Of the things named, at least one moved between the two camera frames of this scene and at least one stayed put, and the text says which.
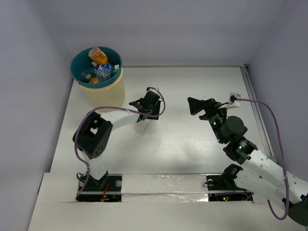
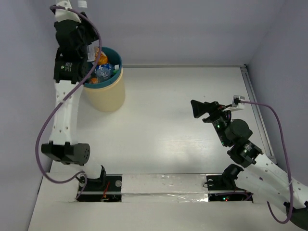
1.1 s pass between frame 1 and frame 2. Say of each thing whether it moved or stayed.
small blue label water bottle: stayed
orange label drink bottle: stayed
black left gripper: moved
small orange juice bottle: stayed
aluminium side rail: stayed
